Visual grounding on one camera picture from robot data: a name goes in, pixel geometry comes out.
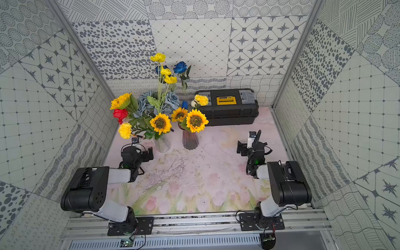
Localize yellow sunflower in pink vase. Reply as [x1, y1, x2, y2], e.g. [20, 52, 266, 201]
[186, 110, 209, 133]

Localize large yellow sunflower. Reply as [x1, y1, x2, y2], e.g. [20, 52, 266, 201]
[149, 113, 172, 135]

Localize yellow carnation near toolbox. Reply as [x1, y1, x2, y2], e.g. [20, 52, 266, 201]
[191, 94, 209, 109]

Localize aluminium mounting rail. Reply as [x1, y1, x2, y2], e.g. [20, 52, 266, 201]
[62, 208, 332, 240]

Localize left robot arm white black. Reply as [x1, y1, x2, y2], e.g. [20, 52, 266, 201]
[61, 143, 154, 236]

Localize dark blue rose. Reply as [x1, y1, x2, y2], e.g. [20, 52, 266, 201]
[174, 61, 191, 93]
[155, 65, 168, 74]

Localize clear glass vase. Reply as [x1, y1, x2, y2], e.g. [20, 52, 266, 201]
[154, 133, 171, 153]

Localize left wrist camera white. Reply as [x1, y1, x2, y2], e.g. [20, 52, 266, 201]
[131, 136, 140, 144]

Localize dusty blue rose bunch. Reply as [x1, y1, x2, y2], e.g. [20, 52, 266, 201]
[135, 90, 180, 117]

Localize black toolbox yellow latch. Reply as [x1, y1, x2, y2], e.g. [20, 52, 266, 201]
[196, 88, 259, 126]

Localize small yellow sunflower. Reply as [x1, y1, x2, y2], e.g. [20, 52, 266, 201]
[171, 107, 188, 122]

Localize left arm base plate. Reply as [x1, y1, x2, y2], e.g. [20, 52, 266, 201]
[107, 217, 155, 237]

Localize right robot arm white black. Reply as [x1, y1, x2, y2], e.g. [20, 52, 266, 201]
[237, 141, 312, 229]

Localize red rose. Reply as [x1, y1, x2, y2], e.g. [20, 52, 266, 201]
[113, 109, 129, 124]

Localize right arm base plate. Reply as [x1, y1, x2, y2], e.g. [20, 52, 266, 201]
[238, 213, 285, 231]

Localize yellow poppy spray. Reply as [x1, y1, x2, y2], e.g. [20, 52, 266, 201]
[150, 53, 177, 113]

